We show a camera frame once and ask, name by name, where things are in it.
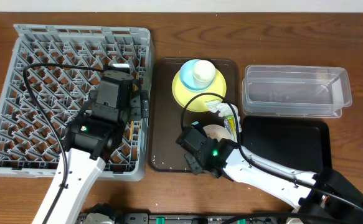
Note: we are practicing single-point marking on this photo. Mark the black plastic tray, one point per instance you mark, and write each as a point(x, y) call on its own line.
point(302, 144)

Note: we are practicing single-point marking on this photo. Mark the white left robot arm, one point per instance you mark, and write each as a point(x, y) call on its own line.
point(90, 140)

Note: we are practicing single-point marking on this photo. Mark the yellow green snack wrapper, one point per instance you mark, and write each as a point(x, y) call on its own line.
point(229, 123)

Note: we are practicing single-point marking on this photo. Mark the grey plastic dishwasher rack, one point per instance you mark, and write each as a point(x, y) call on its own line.
point(52, 72)

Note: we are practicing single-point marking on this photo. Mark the white tissue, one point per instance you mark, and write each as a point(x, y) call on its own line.
point(222, 109)

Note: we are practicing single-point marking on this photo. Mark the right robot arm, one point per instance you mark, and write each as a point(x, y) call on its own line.
point(315, 196)

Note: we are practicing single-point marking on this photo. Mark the wooden chopstick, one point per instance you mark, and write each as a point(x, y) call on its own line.
point(131, 130)

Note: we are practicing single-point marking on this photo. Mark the white cup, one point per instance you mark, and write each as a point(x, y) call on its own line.
point(203, 73)

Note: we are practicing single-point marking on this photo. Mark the clear plastic container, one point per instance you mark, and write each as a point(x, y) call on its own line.
point(295, 91)

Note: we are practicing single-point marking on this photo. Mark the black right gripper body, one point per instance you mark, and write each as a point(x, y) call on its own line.
point(190, 163)

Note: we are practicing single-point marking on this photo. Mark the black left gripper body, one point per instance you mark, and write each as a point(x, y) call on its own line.
point(142, 104)

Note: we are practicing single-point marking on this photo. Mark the dark brown serving tray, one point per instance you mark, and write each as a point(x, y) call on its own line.
point(164, 155)

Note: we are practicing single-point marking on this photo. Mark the light blue bowl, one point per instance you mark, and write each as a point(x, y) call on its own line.
point(185, 74)

